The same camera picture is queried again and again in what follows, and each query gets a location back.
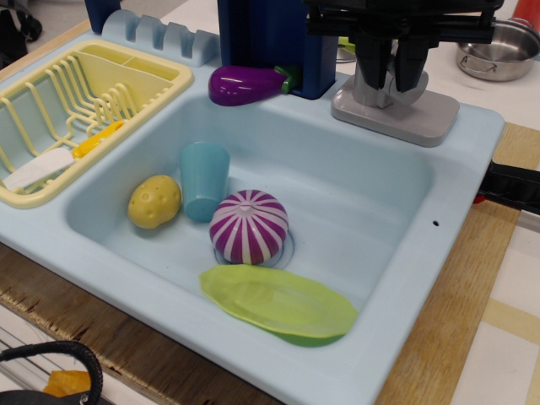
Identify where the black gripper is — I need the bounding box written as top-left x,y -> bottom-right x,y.
305,0 -> 504,92

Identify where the grey toy faucet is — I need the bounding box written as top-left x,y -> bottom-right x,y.
332,66 -> 460,147

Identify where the dark blue plastic backboard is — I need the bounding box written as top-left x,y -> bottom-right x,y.
85,1 -> 338,100

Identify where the steel cooking pot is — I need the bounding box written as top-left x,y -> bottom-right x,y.
456,19 -> 539,82

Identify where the red cup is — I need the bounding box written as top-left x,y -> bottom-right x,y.
511,0 -> 540,31

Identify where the purple toy eggplant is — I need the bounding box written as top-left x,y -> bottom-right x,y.
208,65 -> 303,106

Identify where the black clamp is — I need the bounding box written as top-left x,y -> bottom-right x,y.
475,161 -> 539,215

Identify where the light blue toy sink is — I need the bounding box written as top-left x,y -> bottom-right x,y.
0,8 -> 506,405

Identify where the light blue plastic cup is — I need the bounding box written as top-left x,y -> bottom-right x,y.
180,142 -> 230,223

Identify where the purple white toy onion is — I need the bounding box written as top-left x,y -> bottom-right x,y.
209,190 -> 289,265

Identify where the green plastic plate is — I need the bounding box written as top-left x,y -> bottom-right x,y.
199,264 -> 359,344

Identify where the yellow toy potato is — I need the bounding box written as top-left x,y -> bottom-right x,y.
127,175 -> 182,230

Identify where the wooden base board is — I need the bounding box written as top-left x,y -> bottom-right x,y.
0,17 -> 540,405

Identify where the white yellow toy knife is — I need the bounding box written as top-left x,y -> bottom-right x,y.
3,121 -> 123,191

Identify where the yellow dish drying rack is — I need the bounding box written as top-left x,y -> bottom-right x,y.
1,40 -> 194,208

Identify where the black bag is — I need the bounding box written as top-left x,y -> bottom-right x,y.
1,8 -> 42,69

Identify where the orange plastic piece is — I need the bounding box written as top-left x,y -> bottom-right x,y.
42,370 -> 91,397

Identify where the black cable loop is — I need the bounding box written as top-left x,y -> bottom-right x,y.
0,340 -> 105,405

